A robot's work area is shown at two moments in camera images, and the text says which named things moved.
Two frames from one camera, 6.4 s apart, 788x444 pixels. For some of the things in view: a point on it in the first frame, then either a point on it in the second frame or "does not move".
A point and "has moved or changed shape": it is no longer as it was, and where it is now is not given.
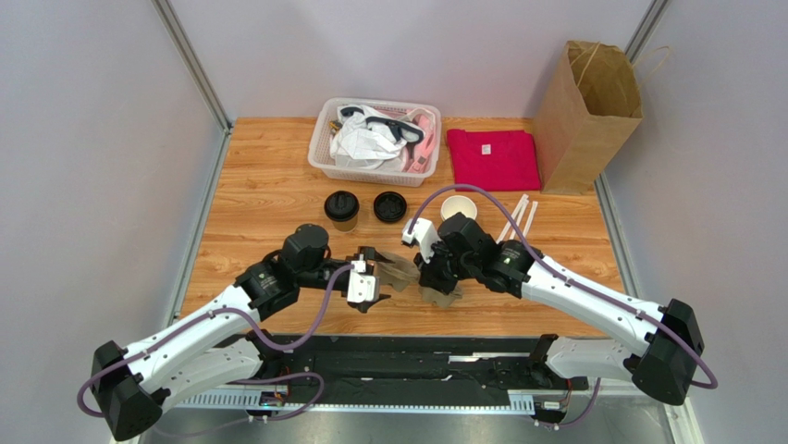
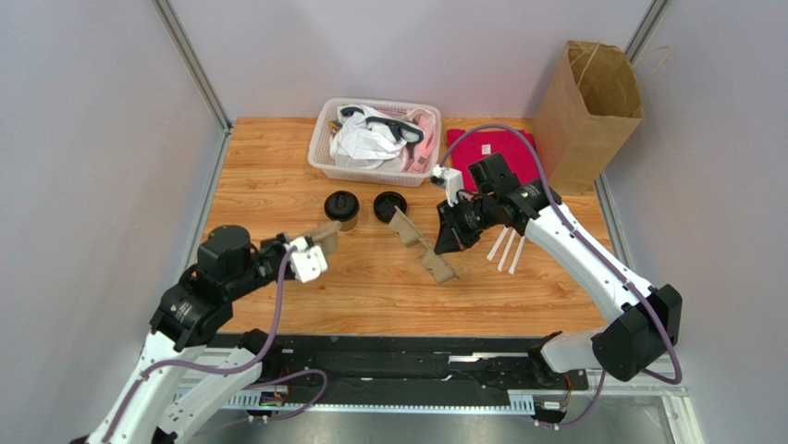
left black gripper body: (367, 252) to (267, 260)
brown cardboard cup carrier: (440, 298) has moved or changed shape
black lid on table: (389, 206) does not move
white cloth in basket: (361, 144) does not move
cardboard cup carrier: (399, 274) to (328, 237)
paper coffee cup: (345, 227) does not move
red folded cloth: (495, 160) does not move
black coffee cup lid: (341, 205) does not move
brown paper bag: (589, 110) does not move
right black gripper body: (435, 270) to (462, 217)
